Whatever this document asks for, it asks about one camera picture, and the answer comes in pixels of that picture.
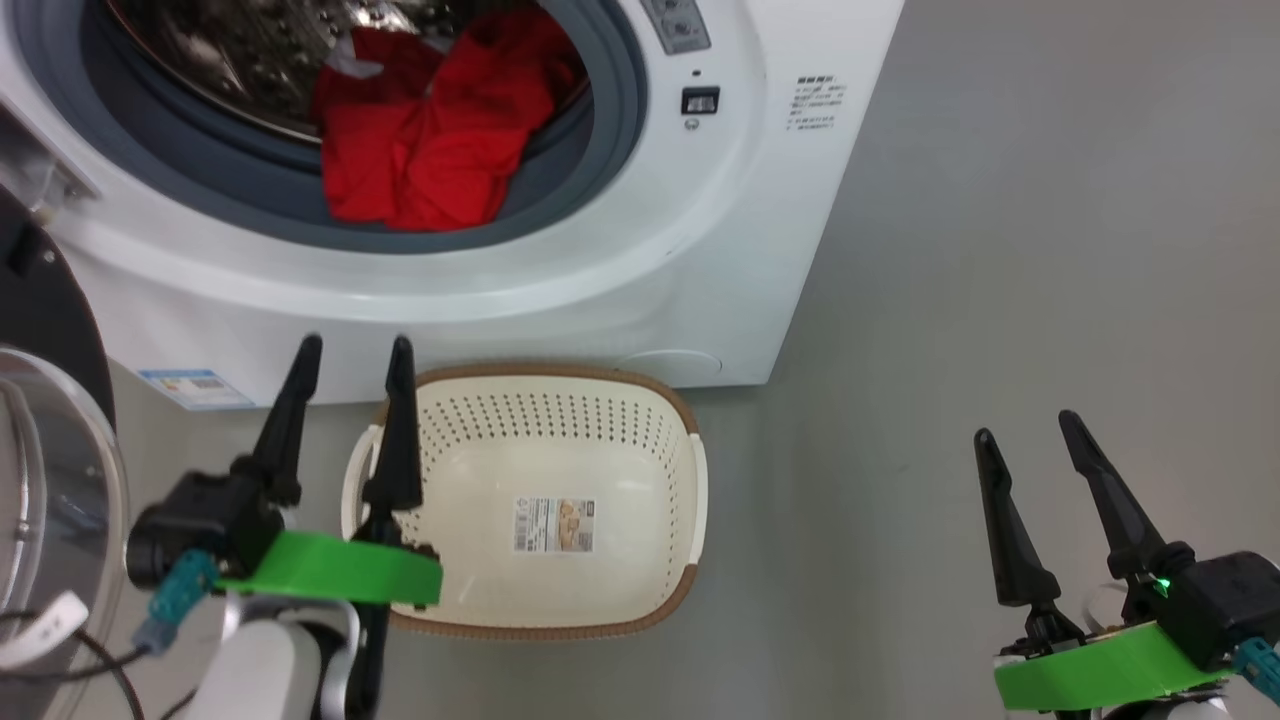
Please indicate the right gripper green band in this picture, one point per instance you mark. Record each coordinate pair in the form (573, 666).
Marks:
(1100, 670)

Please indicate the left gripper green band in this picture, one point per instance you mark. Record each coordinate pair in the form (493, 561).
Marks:
(340, 570)

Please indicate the red garment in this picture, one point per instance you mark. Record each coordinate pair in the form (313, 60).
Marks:
(440, 150)

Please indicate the dark grey washer door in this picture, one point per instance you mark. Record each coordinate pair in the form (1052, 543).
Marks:
(50, 330)

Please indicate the white garment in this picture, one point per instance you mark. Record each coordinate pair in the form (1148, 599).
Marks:
(352, 62)

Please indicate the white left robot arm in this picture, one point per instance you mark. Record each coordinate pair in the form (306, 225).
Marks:
(260, 660)

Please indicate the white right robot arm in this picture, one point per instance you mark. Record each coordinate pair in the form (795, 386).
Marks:
(1170, 708)

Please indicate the cream perforated laundry basket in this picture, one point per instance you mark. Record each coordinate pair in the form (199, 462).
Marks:
(560, 450)

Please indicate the basket product label sticker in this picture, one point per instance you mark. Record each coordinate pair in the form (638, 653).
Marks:
(555, 525)

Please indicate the white front-load washing machine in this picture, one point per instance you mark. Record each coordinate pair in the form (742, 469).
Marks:
(600, 300)

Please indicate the grey rubber door gasket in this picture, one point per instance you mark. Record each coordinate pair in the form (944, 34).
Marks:
(200, 170)

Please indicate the metal door hinge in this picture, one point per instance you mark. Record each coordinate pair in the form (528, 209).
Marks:
(55, 165)

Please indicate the blue energy label sticker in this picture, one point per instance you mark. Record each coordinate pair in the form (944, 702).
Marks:
(195, 388)

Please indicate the steel perforated washer drum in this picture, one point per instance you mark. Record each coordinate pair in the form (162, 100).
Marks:
(250, 60)

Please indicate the grey warning label sticker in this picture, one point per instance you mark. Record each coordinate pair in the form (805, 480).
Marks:
(678, 25)

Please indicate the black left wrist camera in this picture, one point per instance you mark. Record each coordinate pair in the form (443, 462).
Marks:
(210, 515)

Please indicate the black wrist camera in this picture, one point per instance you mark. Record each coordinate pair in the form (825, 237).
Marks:
(210, 515)
(1225, 600)

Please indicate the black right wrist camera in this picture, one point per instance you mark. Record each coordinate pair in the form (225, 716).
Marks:
(1225, 600)

